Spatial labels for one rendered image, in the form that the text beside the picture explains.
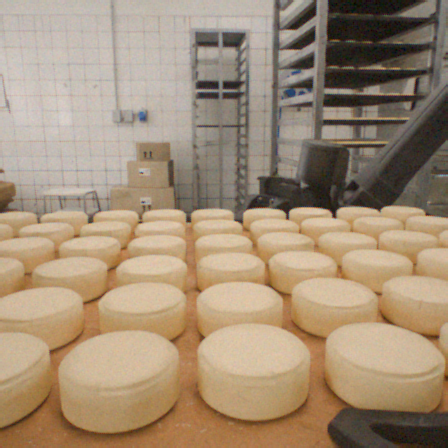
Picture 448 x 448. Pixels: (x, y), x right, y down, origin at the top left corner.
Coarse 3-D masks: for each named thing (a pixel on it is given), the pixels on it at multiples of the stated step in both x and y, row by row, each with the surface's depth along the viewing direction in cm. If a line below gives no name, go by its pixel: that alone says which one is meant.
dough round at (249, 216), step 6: (246, 210) 50; (252, 210) 50; (258, 210) 50; (264, 210) 50; (270, 210) 50; (276, 210) 50; (246, 216) 48; (252, 216) 47; (258, 216) 47; (264, 216) 47; (270, 216) 47; (276, 216) 47; (282, 216) 48; (246, 222) 48; (252, 222) 47; (246, 228) 48
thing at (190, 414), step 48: (192, 240) 44; (192, 288) 31; (192, 336) 24; (432, 336) 24; (192, 384) 19; (0, 432) 16; (48, 432) 16; (96, 432) 16; (144, 432) 16; (192, 432) 16; (240, 432) 16; (288, 432) 16
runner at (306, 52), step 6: (306, 48) 165; (312, 48) 158; (294, 54) 180; (300, 54) 172; (306, 54) 165; (312, 54) 164; (282, 60) 197; (288, 60) 188; (294, 60) 180; (300, 60) 178; (282, 66) 198; (288, 66) 196
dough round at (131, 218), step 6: (114, 210) 50; (120, 210) 50; (126, 210) 50; (96, 216) 47; (102, 216) 46; (108, 216) 46; (114, 216) 46; (120, 216) 46; (126, 216) 46; (132, 216) 47; (138, 216) 48; (96, 222) 46; (126, 222) 46; (132, 222) 47; (138, 222) 48; (132, 228) 47
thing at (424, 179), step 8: (440, 0) 148; (440, 8) 149; (440, 16) 149; (440, 24) 150; (440, 32) 150; (440, 40) 151; (440, 48) 152; (432, 56) 154; (440, 56) 152; (432, 64) 154; (440, 64) 153; (440, 72) 154; (432, 80) 154; (432, 88) 155; (424, 168) 161; (424, 176) 162; (424, 184) 162; (424, 192) 163; (424, 200) 164; (424, 208) 165
